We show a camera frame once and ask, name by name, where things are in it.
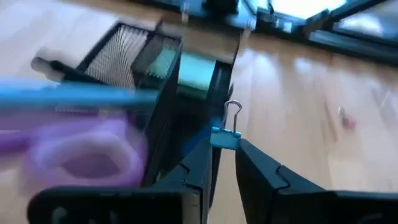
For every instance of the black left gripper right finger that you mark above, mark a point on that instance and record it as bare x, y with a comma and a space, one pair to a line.
264, 183

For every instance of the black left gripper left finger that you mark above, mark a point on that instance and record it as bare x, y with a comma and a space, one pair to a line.
192, 177

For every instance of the blue binder clip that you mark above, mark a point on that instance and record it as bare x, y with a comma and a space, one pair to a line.
225, 141

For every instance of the green sticky note pad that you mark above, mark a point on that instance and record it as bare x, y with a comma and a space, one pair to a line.
196, 73

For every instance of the black mesh desk organizer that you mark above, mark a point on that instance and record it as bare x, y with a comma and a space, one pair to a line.
161, 124

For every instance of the black aluminium table frame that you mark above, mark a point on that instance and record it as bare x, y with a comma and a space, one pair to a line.
342, 39

